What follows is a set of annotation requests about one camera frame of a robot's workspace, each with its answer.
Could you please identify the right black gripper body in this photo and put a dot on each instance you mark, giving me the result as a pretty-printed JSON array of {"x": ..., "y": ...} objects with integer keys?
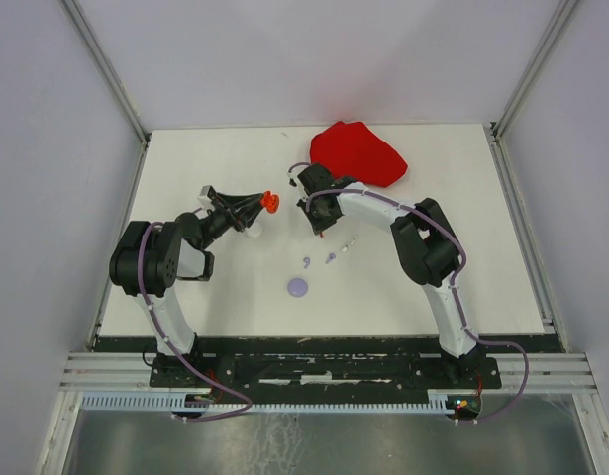
[{"x": 328, "y": 219}]

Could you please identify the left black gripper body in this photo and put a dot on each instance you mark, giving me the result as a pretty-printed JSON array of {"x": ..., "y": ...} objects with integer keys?
[{"x": 215, "y": 224}]

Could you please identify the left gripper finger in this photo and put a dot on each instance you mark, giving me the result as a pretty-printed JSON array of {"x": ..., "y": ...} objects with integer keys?
[
  {"x": 237, "y": 203},
  {"x": 246, "y": 219}
]

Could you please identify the orange earbud charging case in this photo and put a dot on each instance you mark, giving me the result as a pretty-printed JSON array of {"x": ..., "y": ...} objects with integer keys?
[{"x": 270, "y": 202}]

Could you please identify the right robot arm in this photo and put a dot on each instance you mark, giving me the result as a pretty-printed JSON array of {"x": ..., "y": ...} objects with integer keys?
[{"x": 427, "y": 248}]

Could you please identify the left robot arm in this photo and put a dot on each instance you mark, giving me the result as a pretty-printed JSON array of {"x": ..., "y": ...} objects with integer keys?
[{"x": 150, "y": 258}]

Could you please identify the white earbud charging case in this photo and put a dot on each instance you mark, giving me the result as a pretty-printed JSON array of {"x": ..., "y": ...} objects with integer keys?
[{"x": 255, "y": 230}]

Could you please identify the purple earbud charging case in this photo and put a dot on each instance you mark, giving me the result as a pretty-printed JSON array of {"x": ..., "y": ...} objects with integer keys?
[{"x": 297, "y": 287}]

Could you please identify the red cloth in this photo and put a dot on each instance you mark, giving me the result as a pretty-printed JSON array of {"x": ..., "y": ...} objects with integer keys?
[{"x": 353, "y": 149}]

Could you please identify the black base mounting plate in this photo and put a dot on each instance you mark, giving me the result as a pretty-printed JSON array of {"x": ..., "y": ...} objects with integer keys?
[{"x": 326, "y": 370}]

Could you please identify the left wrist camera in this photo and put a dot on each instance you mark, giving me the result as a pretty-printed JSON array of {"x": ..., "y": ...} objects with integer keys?
[{"x": 206, "y": 196}]

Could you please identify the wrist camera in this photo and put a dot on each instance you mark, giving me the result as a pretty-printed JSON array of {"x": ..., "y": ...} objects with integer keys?
[
  {"x": 206, "y": 196},
  {"x": 293, "y": 179}
]

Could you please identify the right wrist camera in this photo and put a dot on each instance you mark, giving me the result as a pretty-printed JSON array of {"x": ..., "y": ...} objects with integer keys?
[{"x": 293, "y": 179}]

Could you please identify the aluminium frame rail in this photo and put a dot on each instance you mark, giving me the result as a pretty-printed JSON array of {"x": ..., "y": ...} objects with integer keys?
[{"x": 126, "y": 372}]

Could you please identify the right aluminium frame post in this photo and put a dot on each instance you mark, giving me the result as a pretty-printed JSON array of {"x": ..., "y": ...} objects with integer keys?
[{"x": 543, "y": 51}]

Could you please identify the aluminium frame post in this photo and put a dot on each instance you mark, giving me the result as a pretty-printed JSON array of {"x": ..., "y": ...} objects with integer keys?
[
  {"x": 77, "y": 17},
  {"x": 543, "y": 51}
]

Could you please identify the left aluminium frame post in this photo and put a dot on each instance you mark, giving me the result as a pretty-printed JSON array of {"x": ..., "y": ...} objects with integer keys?
[{"x": 77, "y": 17}]

